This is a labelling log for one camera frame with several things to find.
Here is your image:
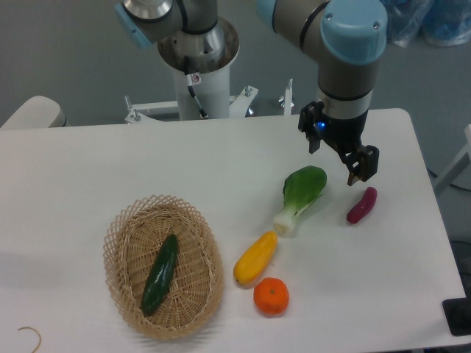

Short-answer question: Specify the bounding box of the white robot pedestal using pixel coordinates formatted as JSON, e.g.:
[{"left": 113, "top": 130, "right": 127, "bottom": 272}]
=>
[{"left": 124, "top": 16, "right": 297, "bottom": 124}]

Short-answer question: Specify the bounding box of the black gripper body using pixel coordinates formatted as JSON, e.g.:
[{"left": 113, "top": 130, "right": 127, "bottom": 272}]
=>
[{"left": 298, "top": 101, "right": 368, "bottom": 155}]

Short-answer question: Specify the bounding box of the green cucumber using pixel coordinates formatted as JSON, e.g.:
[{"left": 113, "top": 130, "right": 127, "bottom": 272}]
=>
[{"left": 141, "top": 234, "right": 179, "bottom": 317}]

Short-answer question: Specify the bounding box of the green bok choy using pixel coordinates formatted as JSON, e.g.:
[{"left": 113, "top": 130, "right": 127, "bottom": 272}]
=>
[{"left": 273, "top": 165, "right": 327, "bottom": 237}]

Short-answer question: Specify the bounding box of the blue plastic bag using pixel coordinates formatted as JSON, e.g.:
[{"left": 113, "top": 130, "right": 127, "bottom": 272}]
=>
[{"left": 382, "top": 0, "right": 470, "bottom": 48}]

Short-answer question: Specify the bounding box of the black pedestal cable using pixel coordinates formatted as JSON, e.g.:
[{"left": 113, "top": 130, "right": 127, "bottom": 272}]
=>
[{"left": 183, "top": 55, "right": 209, "bottom": 119}]

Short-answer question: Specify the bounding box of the orange tangerine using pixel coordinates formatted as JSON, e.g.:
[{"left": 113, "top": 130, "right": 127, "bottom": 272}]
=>
[{"left": 253, "top": 277, "right": 290, "bottom": 315}]

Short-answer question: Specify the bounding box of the tan rubber band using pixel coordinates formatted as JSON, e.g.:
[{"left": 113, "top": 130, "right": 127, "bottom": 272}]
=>
[{"left": 17, "top": 326, "right": 43, "bottom": 352}]

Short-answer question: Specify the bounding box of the purple sweet potato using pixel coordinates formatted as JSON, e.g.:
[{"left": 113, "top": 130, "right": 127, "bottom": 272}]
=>
[{"left": 346, "top": 187, "right": 378, "bottom": 224}]

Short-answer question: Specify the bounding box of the white frame at right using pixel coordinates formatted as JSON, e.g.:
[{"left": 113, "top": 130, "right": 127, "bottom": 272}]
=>
[{"left": 432, "top": 125, "right": 470, "bottom": 195}]

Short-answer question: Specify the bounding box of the woven wicker basket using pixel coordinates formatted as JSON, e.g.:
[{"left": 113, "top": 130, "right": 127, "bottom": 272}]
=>
[{"left": 104, "top": 195, "right": 224, "bottom": 340}]

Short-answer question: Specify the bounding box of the white chair back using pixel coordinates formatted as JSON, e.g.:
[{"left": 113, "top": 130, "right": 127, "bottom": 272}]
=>
[{"left": 1, "top": 96, "right": 68, "bottom": 131}]

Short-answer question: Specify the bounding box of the yellow mango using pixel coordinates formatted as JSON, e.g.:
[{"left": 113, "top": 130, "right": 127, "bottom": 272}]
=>
[{"left": 233, "top": 231, "right": 278, "bottom": 287}]

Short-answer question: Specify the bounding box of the black device at edge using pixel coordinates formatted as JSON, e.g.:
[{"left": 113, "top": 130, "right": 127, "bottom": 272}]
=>
[{"left": 442, "top": 298, "right": 470, "bottom": 337}]

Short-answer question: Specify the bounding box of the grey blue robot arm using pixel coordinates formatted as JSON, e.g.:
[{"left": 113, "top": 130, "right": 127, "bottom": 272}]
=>
[{"left": 115, "top": 1, "right": 388, "bottom": 183}]

